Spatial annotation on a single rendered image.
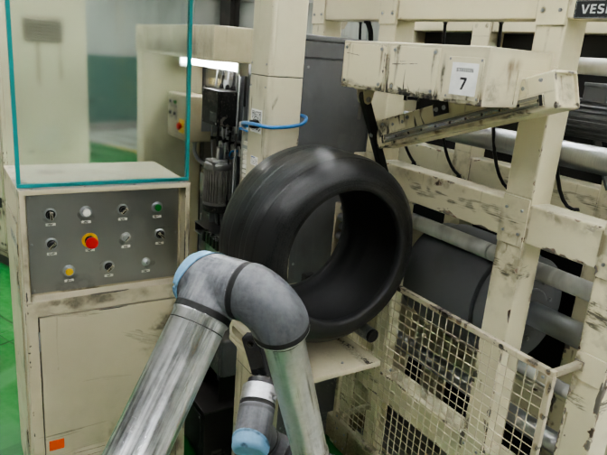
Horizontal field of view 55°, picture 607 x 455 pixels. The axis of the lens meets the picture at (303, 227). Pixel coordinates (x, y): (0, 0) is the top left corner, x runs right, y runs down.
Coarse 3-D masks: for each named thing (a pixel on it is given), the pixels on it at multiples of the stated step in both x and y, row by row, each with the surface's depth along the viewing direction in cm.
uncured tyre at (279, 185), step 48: (240, 192) 168; (288, 192) 156; (336, 192) 159; (384, 192) 169; (240, 240) 161; (288, 240) 156; (384, 240) 196; (336, 288) 202; (384, 288) 181; (336, 336) 176
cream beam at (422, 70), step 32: (352, 64) 187; (384, 64) 174; (416, 64) 163; (448, 64) 153; (480, 64) 144; (512, 64) 147; (544, 64) 153; (416, 96) 164; (448, 96) 154; (480, 96) 145; (512, 96) 150
